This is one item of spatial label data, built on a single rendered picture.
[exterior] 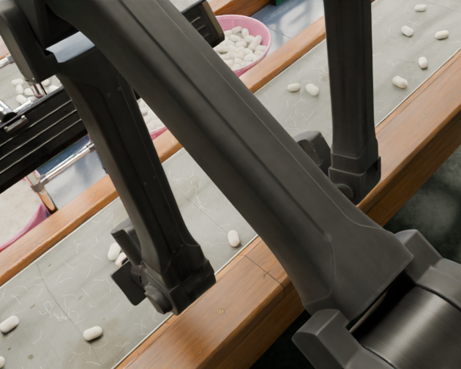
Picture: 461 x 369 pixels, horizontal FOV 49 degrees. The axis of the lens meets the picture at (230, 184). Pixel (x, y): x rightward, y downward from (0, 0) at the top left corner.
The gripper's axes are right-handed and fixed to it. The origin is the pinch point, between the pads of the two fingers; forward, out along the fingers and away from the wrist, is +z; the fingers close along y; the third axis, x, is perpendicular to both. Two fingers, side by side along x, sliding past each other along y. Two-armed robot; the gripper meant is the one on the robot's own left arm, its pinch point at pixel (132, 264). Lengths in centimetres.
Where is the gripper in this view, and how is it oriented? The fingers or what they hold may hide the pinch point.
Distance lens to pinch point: 91.5
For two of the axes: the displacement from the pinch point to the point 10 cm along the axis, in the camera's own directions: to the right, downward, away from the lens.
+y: -7.1, 5.9, -3.8
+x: 5.4, 8.1, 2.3
